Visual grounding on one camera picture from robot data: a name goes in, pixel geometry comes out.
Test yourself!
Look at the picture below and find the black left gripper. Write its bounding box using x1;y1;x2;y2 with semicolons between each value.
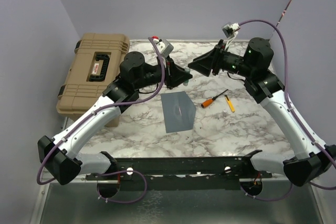
134;55;193;90

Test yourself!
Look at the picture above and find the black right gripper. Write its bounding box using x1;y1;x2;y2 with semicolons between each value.
188;39;254;78

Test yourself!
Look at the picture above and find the white green glue stick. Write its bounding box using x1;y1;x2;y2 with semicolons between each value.
183;67;190;86

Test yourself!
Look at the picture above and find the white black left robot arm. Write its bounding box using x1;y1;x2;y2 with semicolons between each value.
37;51;192;185

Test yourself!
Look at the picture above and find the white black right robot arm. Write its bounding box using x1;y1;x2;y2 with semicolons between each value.
188;37;335;187

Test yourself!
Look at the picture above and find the yellow utility knife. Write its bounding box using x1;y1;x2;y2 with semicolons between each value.
225;95;235;113

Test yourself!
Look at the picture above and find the tan plastic tool case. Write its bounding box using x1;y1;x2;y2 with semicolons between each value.
56;33;130;121

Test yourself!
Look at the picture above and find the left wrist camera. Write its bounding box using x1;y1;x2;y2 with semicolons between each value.
151;36;174;57

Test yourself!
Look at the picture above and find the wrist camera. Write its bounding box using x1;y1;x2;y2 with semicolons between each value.
221;23;240;40
151;36;174;57

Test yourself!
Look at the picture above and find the orange handled screwdriver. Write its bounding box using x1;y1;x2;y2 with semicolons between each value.
201;89;228;108

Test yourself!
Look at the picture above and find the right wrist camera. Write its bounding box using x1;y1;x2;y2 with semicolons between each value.
221;23;240;40

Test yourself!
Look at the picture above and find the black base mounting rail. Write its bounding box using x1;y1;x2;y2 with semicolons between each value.
86;156;272;191

